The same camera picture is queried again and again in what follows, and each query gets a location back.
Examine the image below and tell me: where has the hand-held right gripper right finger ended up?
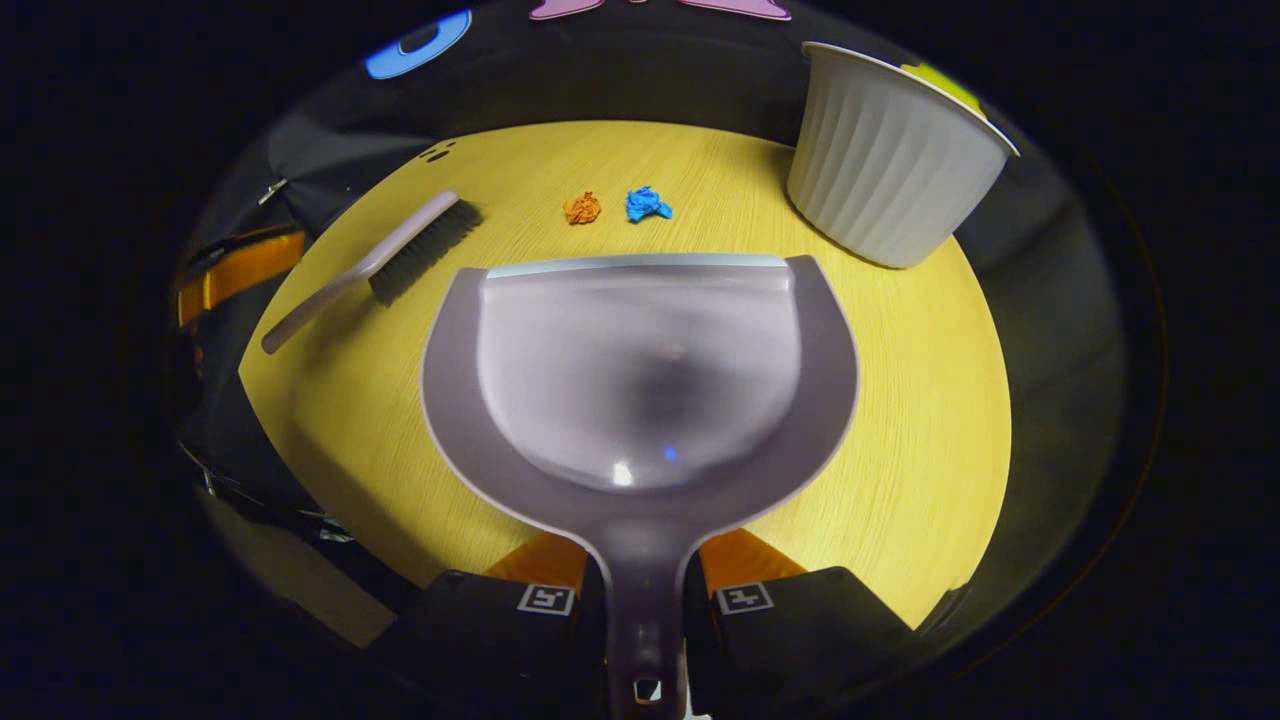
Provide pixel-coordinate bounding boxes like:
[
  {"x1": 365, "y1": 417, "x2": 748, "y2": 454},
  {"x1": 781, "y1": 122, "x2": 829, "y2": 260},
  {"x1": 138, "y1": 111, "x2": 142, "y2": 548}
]
[{"x1": 683, "y1": 528, "x2": 916, "y2": 720}]

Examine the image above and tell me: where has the lilac plastic dustpan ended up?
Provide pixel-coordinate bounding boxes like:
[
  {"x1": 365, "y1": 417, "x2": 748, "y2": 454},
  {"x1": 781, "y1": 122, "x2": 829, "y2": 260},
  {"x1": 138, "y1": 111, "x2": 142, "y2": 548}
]
[{"x1": 420, "y1": 253, "x2": 861, "y2": 720}]

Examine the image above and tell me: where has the small lilac broom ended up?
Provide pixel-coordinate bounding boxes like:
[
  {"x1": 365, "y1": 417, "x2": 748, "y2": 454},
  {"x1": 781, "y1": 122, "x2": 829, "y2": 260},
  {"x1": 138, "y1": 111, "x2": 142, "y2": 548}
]
[{"x1": 261, "y1": 190, "x2": 483, "y2": 355}]

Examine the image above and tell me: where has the white ribbed garbage bin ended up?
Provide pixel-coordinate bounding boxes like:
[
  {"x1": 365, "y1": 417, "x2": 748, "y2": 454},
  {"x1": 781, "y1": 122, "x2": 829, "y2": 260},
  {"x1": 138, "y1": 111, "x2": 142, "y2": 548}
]
[{"x1": 787, "y1": 41, "x2": 1021, "y2": 269}]

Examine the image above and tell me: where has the black backdrop cloth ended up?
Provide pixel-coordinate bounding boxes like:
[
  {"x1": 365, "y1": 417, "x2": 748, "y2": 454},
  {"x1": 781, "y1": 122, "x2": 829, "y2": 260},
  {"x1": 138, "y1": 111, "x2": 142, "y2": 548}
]
[{"x1": 180, "y1": 0, "x2": 1131, "y2": 641}]

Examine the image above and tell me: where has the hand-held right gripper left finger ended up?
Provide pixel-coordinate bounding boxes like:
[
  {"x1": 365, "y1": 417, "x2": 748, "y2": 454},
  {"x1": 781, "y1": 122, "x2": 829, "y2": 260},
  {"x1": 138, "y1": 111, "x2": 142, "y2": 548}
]
[{"x1": 385, "y1": 530, "x2": 608, "y2": 720}]

